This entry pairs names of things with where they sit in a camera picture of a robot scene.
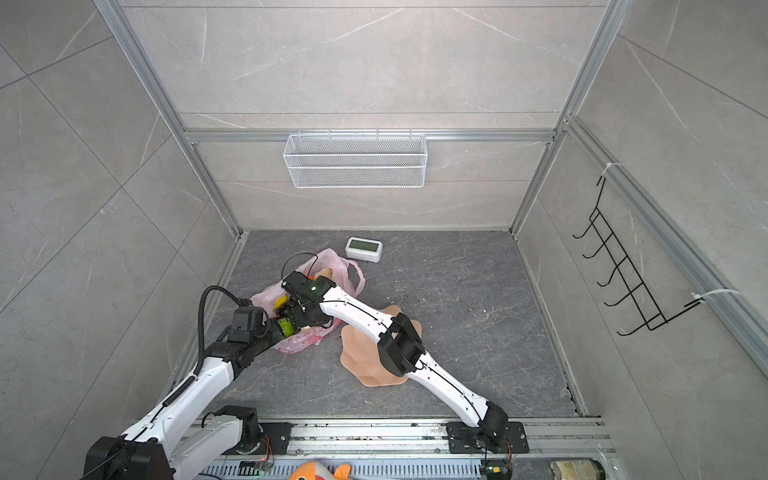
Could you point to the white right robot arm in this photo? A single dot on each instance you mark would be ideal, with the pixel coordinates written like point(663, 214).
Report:
point(403, 353)

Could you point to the pink plastic shopping bag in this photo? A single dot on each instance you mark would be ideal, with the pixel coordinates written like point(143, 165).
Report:
point(274, 299)

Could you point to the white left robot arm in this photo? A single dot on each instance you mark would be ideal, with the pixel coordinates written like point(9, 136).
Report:
point(157, 446)

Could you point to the pink wavy plate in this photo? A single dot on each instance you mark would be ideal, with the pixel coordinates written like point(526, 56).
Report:
point(360, 356)

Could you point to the black wire hook rack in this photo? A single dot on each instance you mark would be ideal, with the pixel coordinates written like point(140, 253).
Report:
point(625, 273)

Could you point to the green fake apple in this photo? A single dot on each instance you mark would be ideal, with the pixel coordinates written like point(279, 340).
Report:
point(286, 326)

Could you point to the orange plush toy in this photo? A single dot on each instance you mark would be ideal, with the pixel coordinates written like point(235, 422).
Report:
point(314, 470)

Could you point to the white wire mesh basket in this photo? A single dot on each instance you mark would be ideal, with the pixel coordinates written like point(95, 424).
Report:
point(356, 160)

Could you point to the white digital clock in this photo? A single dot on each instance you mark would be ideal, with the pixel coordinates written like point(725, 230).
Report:
point(363, 249)

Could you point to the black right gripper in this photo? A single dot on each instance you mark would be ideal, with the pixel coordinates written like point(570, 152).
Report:
point(295, 314)

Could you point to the yellow fake lemon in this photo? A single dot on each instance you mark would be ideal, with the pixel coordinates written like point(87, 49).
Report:
point(280, 302)

